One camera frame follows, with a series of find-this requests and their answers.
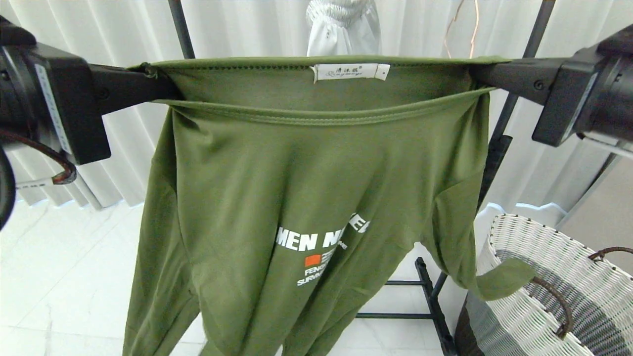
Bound green garment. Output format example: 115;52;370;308
123;55;537;356

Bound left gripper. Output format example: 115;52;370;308
0;44;112;166

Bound white curtain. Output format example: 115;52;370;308
0;0;633;225

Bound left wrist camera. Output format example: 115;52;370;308
0;15;38;47

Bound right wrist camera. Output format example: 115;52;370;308
596;24;633;57

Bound white laundry basket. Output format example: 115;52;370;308
455;214;633;356

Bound black clothes rack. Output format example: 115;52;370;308
168;0;557;356

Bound pink clothes hanger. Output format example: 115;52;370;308
444;0;480;59

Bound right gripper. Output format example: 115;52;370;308
532;47;633;148

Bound pale grey shorts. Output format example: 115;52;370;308
306;0;381;57

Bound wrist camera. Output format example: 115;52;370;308
596;24;633;57
0;15;38;47

